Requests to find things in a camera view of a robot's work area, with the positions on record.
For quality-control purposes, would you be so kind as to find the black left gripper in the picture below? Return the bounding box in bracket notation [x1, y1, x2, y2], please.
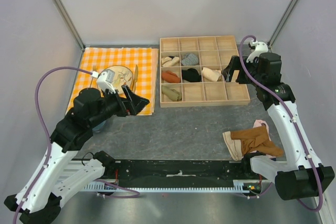
[90, 83, 150, 127]

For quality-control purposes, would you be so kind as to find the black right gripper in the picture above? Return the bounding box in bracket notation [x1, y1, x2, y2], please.
[222, 55, 265, 88]

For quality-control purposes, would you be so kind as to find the olive green white-band underwear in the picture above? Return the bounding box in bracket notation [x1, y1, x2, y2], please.
[162, 86, 182, 102]

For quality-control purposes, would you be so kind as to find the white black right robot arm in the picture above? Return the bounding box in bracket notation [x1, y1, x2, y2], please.
[222, 52, 335, 200]

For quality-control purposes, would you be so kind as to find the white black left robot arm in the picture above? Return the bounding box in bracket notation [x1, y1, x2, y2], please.
[4, 85, 150, 223]

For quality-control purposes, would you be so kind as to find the rolled cream underwear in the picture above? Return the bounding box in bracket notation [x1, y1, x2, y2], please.
[202, 67, 221, 82]

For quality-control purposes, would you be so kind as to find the rolled rust orange underwear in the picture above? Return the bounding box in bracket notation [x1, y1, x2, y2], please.
[161, 71, 181, 83]

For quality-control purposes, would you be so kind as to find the rolled grey striped underwear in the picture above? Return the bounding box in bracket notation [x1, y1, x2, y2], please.
[181, 53, 199, 66]

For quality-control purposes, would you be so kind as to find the pink underwear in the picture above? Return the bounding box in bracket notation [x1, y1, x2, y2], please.
[253, 120, 271, 141]

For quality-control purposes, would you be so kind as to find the rolled beige black underwear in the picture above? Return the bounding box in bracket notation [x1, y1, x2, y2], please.
[161, 56, 180, 67]

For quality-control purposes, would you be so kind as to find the brown orange underwear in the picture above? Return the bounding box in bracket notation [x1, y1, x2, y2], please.
[230, 125, 284, 157]

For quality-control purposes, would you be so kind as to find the beige cream underwear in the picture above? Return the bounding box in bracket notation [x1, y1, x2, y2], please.
[223, 131, 243, 161]

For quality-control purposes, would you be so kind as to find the floral ceramic plate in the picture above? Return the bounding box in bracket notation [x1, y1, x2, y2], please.
[104, 66, 133, 95]

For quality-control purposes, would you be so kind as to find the gold knife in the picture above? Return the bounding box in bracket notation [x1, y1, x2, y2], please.
[131, 65, 139, 92]

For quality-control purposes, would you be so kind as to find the blue ceramic bowl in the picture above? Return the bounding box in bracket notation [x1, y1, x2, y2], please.
[92, 120, 107, 133]

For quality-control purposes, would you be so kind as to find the wooden compartment organizer box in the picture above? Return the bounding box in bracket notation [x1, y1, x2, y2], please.
[160, 35, 250, 108]

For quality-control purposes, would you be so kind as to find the gold fork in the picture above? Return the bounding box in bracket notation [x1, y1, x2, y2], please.
[89, 65, 98, 88]

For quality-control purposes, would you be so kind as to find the orange white checkered tablecloth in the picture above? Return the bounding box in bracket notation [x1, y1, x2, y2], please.
[80, 47, 159, 115]

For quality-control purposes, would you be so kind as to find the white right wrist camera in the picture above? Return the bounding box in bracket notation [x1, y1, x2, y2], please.
[246, 40, 269, 63]

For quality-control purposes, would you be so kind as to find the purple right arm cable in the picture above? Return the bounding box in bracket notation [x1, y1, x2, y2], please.
[239, 35, 324, 212]

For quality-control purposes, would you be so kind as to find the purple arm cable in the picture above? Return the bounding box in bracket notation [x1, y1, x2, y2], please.
[239, 35, 324, 212]
[12, 66, 141, 224]

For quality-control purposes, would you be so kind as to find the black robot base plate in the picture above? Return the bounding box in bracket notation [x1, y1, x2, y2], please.
[102, 159, 260, 189]

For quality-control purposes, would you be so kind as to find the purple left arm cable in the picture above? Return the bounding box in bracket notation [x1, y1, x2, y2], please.
[12, 66, 141, 224]

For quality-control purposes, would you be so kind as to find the grey slotted cable duct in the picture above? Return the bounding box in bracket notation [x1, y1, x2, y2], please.
[81, 180, 261, 194]

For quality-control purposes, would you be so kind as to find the right aluminium frame post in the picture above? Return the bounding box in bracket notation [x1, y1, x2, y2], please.
[268, 0, 300, 50]

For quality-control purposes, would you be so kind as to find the aluminium frame post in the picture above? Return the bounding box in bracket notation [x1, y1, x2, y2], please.
[52, 0, 86, 51]
[268, 0, 300, 50]

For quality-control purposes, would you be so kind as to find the left aluminium frame post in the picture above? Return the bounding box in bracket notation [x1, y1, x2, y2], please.
[52, 0, 86, 51]

